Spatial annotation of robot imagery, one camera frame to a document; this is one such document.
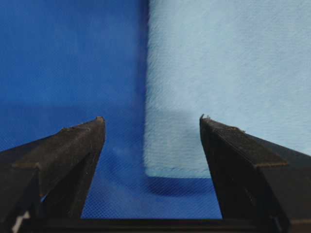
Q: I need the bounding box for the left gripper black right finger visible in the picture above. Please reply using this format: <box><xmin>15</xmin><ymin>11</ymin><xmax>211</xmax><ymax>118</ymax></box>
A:
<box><xmin>199</xmin><ymin>116</ymin><xmax>311</xmax><ymax>233</ymax></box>

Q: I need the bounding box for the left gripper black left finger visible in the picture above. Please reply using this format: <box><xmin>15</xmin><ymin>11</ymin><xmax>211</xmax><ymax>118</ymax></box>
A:
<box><xmin>0</xmin><ymin>116</ymin><xmax>105</xmax><ymax>233</ymax></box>

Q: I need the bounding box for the light blue towel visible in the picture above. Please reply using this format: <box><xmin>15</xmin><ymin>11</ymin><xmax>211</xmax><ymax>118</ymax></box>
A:
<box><xmin>143</xmin><ymin>0</ymin><xmax>311</xmax><ymax>178</ymax></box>

